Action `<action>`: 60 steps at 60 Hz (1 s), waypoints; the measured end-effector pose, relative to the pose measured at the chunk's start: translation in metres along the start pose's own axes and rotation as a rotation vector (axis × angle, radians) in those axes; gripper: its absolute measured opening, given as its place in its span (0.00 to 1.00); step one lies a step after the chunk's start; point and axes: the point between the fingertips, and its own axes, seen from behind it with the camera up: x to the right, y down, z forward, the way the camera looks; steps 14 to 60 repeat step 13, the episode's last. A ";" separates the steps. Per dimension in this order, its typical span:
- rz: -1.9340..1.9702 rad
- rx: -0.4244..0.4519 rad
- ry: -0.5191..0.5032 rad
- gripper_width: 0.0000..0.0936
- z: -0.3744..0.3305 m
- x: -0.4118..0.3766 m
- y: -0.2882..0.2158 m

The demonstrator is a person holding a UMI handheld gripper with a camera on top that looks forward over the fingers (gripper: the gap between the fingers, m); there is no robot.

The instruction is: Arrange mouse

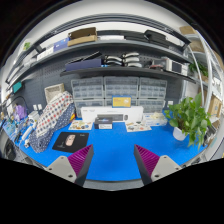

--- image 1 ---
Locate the white keyboard packaging box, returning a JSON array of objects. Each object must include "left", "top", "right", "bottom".
[{"left": 80, "top": 105, "right": 145, "bottom": 124}]

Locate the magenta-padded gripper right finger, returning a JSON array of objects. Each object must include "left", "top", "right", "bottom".
[{"left": 133, "top": 143, "right": 183, "bottom": 186}]

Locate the white shelf unit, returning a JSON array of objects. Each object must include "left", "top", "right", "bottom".
[{"left": 178, "top": 24, "right": 224, "bottom": 134}]

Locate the small black product box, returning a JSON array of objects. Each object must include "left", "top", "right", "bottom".
[{"left": 93, "top": 116, "right": 114, "bottom": 130}]

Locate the red blue checkered cloth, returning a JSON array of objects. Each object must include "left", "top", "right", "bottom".
[{"left": 34, "top": 90, "right": 74, "bottom": 138}]

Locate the beige wicker basket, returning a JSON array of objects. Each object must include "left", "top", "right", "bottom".
[{"left": 44, "top": 83, "right": 65, "bottom": 104}]

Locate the clear plastic box blue label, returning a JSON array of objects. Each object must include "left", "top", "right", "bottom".
[{"left": 142, "top": 112, "right": 168, "bottom": 127}]

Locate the large blue table mat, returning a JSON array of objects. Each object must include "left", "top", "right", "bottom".
[{"left": 18, "top": 116, "right": 208, "bottom": 183}]

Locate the navy polka dot cloth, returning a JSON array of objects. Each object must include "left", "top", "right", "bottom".
[{"left": 28, "top": 103, "right": 77, "bottom": 154}]

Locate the black wall shelf unit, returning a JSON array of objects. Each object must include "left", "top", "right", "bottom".
[{"left": 4, "top": 13, "right": 198, "bottom": 93}]

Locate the green potted plant white pot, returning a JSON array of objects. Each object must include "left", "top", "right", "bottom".
[{"left": 163, "top": 92, "right": 213, "bottom": 149}]

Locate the black mouse pad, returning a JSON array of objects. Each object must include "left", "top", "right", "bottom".
[{"left": 52, "top": 131, "right": 90, "bottom": 154}]

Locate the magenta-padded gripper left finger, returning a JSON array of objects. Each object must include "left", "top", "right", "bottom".
[{"left": 45, "top": 143, "right": 95, "bottom": 187}]

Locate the yellow card sign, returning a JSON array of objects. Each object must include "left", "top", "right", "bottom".
[{"left": 111, "top": 95, "right": 132, "bottom": 108}]

